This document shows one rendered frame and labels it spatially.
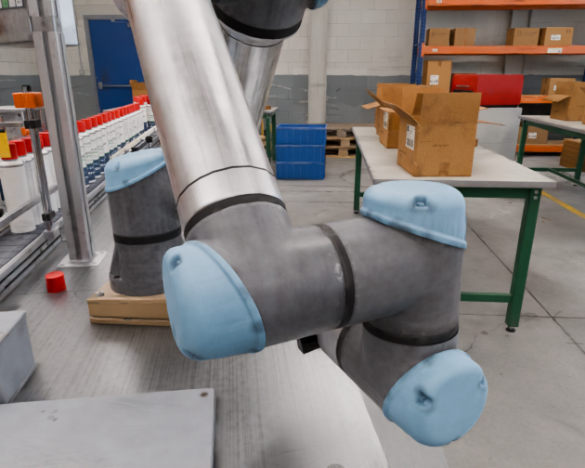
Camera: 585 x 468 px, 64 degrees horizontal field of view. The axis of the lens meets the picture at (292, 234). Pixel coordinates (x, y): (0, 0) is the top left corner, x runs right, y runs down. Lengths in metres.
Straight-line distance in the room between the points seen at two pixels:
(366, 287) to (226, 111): 0.16
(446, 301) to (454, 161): 1.96
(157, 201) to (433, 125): 1.63
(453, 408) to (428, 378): 0.03
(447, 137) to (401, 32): 6.37
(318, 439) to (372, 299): 0.31
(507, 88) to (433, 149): 4.00
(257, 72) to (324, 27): 7.81
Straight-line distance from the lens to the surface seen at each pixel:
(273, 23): 0.59
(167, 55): 0.40
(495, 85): 6.14
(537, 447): 2.00
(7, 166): 1.22
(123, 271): 0.85
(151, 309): 0.83
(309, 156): 5.74
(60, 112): 1.09
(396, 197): 0.33
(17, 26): 1.13
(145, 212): 0.81
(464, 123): 2.29
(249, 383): 0.68
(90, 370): 0.76
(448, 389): 0.37
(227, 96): 0.36
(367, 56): 8.50
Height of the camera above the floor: 1.23
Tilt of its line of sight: 19 degrees down
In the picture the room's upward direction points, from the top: straight up
